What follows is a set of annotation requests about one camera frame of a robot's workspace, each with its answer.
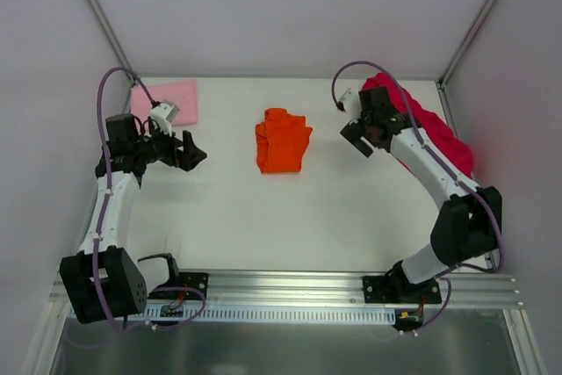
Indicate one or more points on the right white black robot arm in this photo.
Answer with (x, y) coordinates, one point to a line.
(468, 223)

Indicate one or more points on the folded pink t shirt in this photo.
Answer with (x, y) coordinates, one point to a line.
(184, 94)

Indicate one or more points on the white slotted cable duct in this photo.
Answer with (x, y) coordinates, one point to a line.
(350, 315)

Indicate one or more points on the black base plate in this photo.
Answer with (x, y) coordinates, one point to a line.
(394, 288)
(197, 281)

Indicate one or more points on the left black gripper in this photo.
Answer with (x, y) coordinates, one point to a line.
(179, 151)

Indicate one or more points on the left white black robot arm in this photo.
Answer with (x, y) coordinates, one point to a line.
(102, 279)

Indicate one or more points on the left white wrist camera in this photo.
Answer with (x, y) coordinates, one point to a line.
(162, 116)

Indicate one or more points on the left aluminium frame post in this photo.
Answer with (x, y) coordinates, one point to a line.
(103, 23)

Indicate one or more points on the front aluminium rail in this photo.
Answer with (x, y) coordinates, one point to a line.
(322, 288)

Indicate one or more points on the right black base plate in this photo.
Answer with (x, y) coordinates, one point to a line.
(394, 288)

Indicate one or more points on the magenta t shirt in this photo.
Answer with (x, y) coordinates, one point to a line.
(438, 131)

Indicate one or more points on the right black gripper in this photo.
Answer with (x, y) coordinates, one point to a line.
(357, 140)

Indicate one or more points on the orange t shirt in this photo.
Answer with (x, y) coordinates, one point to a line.
(281, 142)

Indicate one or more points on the aluminium frame post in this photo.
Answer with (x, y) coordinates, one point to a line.
(477, 23)
(103, 23)

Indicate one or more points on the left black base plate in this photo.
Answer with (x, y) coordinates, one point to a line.
(197, 281)

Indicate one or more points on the right aluminium frame post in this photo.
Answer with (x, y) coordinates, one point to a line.
(477, 23)

